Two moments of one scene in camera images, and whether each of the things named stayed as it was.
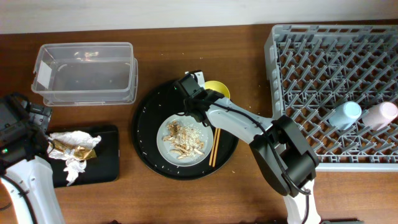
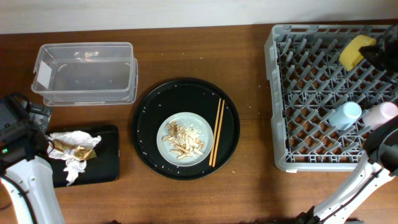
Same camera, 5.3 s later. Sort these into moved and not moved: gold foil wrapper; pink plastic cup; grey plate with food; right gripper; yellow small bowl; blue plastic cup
Moved: right gripper; yellow small bowl
Not moved: blue plastic cup; pink plastic cup; grey plate with food; gold foil wrapper
